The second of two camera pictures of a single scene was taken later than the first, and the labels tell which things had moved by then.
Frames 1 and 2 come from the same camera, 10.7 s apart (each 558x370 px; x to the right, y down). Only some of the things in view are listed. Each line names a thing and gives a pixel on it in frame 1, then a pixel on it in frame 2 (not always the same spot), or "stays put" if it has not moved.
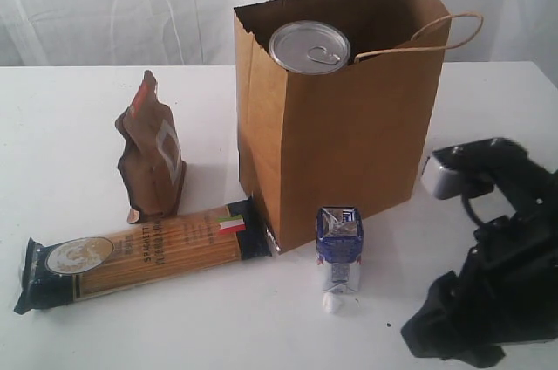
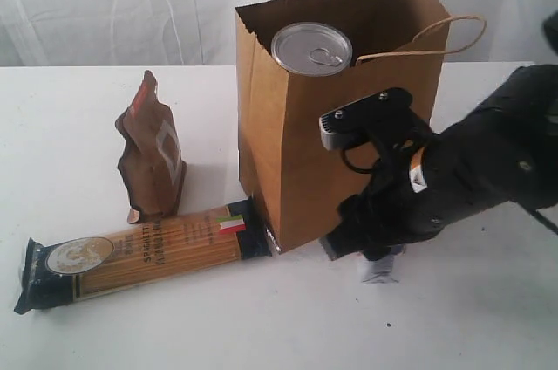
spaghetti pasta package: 62,268 stays put
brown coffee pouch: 151,161 stays put
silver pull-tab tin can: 309,47 stays put
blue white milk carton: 339,243 → 380,270
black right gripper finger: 436,329 → 339,242
